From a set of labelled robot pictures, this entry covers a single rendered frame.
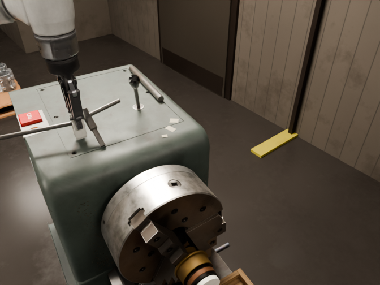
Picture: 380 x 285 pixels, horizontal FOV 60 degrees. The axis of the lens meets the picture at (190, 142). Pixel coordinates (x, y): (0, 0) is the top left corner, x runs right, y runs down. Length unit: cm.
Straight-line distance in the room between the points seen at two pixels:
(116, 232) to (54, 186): 19
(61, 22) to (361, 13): 219
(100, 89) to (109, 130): 27
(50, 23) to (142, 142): 38
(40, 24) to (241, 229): 187
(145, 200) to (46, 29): 43
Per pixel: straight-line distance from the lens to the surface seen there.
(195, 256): 83
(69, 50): 82
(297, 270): 222
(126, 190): 84
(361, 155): 297
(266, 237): 231
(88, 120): 93
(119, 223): 83
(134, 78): 94
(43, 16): 78
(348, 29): 271
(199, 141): 96
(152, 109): 107
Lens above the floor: 181
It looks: 37 degrees down
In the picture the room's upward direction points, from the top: straight up
